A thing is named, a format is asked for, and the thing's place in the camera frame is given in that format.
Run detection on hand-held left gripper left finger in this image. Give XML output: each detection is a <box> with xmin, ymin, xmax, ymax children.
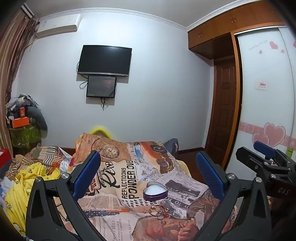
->
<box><xmin>25</xmin><ymin>151</ymin><xmax>107</xmax><ymax>241</ymax></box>

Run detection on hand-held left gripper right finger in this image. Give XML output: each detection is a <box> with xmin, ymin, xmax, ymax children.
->
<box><xmin>192</xmin><ymin>151</ymin><xmax>271</xmax><ymax>241</ymax></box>

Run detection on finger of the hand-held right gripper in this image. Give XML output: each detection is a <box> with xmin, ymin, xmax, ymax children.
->
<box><xmin>236</xmin><ymin>146</ymin><xmax>274</xmax><ymax>178</ymax></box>
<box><xmin>253</xmin><ymin>141</ymin><xmax>290</xmax><ymax>165</ymax></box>

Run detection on purple heart-shaped tin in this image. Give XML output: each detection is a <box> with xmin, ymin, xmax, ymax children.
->
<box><xmin>143</xmin><ymin>182</ymin><xmax>168</xmax><ymax>201</ymax></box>

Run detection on gold bracelet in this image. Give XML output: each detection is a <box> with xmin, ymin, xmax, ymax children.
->
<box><xmin>143</xmin><ymin>201</ymin><xmax>163</xmax><ymax>216</ymax></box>

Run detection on newspaper-print blanket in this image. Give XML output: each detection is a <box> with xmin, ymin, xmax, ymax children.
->
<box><xmin>67</xmin><ymin>133</ymin><xmax>239</xmax><ymax>241</ymax></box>

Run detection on dark blue bag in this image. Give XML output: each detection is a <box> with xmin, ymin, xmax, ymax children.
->
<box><xmin>165</xmin><ymin>138</ymin><xmax>179</xmax><ymax>159</ymax></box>

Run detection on striped brown quilt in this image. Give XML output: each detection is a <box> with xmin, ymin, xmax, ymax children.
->
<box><xmin>13</xmin><ymin>146</ymin><xmax>70</xmax><ymax>175</ymax></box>

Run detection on yellow plastic chair back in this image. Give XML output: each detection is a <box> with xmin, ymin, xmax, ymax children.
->
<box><xmin>90</xmin><ymin>126</ymin><xmax>114</xmax><ymax>140</ymax></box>

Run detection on brown wooden door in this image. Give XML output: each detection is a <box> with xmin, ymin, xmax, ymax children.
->
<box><xmin>204</xmin><ymin>56</ymin><xmax>239</xmax><ymax>168</ymax></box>

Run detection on yellow cloth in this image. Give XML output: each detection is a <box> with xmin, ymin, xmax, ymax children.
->
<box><xmin>4</xmin><ymin>162</ymin><xmax>61</xmax><ymax>235</ymax></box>

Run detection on grey garment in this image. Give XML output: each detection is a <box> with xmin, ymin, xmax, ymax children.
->
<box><xmin>25</xmin><ymin>106</ymin><xmax>48</xmax><ymax>133</ymax></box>

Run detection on red box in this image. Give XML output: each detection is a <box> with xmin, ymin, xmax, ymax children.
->
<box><xmin>0</xmin><ymin>148</ymin><xmax>14</xmax><ymax>168</ymax></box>

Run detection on orange box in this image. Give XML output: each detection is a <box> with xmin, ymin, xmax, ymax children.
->
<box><xmin>12</xmin><ymin>117</ymin><xmax>30</xmax><ymax>128</ymax></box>

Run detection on small black monitor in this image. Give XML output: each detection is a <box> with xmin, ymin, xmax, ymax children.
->
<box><xmin>86</xmin><ymin>75</ymin><xmax>117</xmax><ymax>98</ymax></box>

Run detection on wooden overhead cabinet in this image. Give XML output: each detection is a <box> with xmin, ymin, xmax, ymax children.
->
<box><xmin>187</xmin><ymin>0</ymin><xmax>287</xmax><ymax>61</ymax></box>

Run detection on brown striped curtain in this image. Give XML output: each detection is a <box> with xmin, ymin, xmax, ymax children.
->
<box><xmin>0</xmin><ymin>6</ymin><xmax>39</xmax><ymax>150</ymax></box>

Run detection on white air conditioner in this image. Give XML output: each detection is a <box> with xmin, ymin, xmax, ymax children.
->
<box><xmin>36</xmin><ymin>14</ymin><xmax>82</xmax><ymax>39</ymax></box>

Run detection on wall-mounted black television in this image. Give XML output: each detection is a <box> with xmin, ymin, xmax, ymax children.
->
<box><xmin>77</xmin><ymin>45</ymin><xmax>132</xmax><ymax>77</ymax></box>

